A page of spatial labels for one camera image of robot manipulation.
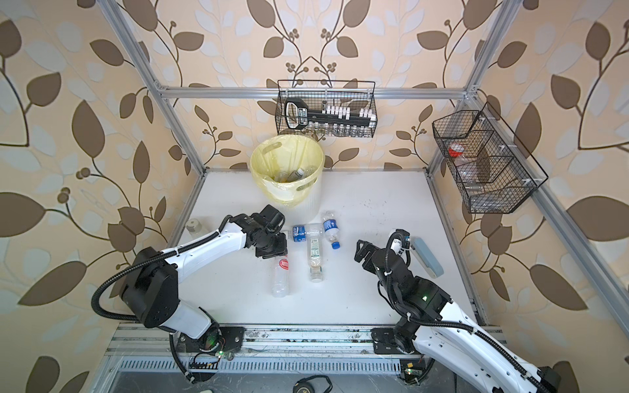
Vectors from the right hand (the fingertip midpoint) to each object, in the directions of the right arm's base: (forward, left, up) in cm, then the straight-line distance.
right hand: (367, 248), depth 75 cm
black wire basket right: (+15, -39, +16) cm, 45 cm away
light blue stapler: (+1, -24, -14) cm, 28 cm away
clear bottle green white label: (+6, +17, -13) cm, 22 cm away
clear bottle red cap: (-7, +28, -9) cm, 30 cm away
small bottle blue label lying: (+14, +22, -13) cm, 29 cm away
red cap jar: (+27, -32, +15) cm, 44 cm away
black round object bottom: (-33, +20, -15) cm, 41 cm away
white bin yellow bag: (+41, +28, -5) cm, 50 cm away
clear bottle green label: (+38, +24, -5) cm, 46 cm away
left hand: (+5, +28, -9) cm, 30 cm away
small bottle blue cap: (+16, +10, -14) cm, 24 cm away
